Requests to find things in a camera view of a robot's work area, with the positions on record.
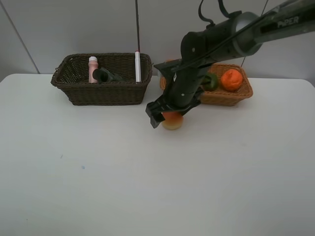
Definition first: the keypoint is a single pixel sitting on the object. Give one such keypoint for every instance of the white pink-tipped marker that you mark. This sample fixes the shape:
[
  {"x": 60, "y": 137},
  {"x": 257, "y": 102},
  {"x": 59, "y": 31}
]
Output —
[{"x": 137, "y": 67}]

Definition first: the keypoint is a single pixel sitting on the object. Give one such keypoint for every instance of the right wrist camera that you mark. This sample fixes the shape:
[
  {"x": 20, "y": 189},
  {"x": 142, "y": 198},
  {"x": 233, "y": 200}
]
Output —
[{"x": 166, "y": 68}]

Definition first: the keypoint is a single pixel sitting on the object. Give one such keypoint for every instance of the dark green pump bottle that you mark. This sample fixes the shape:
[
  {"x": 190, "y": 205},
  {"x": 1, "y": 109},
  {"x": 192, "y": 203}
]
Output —
[{"x": 103, "y": 75}]

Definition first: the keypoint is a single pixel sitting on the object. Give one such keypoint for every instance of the pink small bottle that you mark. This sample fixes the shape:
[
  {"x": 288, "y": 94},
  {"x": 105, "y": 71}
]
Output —
[{"x": 93, "y": 65}]

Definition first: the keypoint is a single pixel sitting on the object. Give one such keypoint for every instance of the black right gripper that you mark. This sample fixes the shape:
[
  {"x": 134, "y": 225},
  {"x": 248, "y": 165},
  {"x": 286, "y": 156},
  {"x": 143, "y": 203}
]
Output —
[{"x": 178, "y": 93}]

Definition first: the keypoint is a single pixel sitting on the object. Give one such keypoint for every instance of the green lime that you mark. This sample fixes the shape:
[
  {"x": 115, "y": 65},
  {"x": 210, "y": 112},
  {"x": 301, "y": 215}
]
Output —
[{"x": 210, "y": 82}]

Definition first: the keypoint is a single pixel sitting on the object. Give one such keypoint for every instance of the peeled orange tangerine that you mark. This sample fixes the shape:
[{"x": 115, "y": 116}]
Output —
[{"x": 231, "y": 80}]

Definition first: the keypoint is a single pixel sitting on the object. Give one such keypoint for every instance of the red-orange peach fruit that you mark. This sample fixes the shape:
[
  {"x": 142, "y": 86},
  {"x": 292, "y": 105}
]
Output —
[{"x": 172, "y": 120}]

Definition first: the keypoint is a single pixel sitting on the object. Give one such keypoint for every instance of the orange wicker basket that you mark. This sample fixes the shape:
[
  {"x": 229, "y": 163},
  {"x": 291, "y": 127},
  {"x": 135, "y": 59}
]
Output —
[{"x": 222, "y": 97}]

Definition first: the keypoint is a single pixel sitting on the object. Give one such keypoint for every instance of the dark brown wicker basket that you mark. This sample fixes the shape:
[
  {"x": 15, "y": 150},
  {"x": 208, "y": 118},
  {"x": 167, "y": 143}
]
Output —
[{"x": 72, "y": 77}]

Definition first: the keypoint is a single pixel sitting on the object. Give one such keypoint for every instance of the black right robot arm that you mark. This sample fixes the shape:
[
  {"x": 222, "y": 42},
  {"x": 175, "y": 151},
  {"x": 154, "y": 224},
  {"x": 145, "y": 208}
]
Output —
[{"x": 241, "y": 35}]

